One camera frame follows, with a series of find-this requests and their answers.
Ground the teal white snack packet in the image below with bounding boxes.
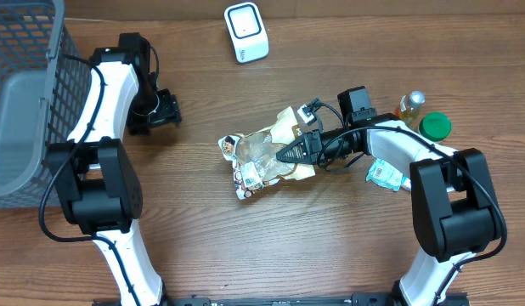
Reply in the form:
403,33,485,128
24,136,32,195
365,159,406,191

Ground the brown Pantree snack packet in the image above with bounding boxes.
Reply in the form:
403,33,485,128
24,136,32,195
235,106,315,184

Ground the brown white snack wrapper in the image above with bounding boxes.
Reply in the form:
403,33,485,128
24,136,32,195
218,135,264,200

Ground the clear plastic container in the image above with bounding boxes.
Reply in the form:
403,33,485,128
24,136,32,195
395,91,425,126

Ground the green lid spice jar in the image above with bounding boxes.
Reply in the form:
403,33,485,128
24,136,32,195
418,112,453,142

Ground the teal small carton box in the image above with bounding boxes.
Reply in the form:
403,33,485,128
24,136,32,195
401,176,411,191

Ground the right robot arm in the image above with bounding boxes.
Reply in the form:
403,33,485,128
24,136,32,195
276,87,507,306

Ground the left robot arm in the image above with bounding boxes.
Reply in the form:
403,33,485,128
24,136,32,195
43,32,182,305

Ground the white barcode scanner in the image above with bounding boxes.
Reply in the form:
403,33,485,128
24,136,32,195
223,2,269,64

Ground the grey plastic mesh basket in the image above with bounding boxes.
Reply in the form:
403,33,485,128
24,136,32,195
0,0,91,209

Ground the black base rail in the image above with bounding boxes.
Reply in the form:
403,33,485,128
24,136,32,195
91,291,471,306

